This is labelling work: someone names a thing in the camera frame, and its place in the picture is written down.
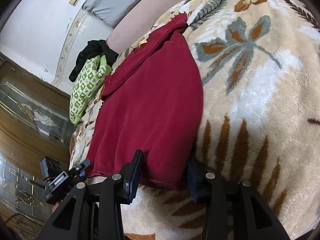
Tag dark red knit sweater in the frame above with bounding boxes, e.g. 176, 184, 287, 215
86, 14, 203, 189

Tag wooden glass-panel wardrobe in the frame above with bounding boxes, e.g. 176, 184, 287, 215
1, 56, 75, 239

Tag green white patterned cloth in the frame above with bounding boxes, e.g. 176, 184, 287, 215
69, 55, 112, 125

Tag black garment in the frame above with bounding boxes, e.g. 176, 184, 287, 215
69, 40, 119, 82

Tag pink quilted bedsheet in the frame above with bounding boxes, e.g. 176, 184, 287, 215
106, 0, 183, 54

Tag cream floral fleece blanket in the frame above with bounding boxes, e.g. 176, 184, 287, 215
68, 0, 320, 240

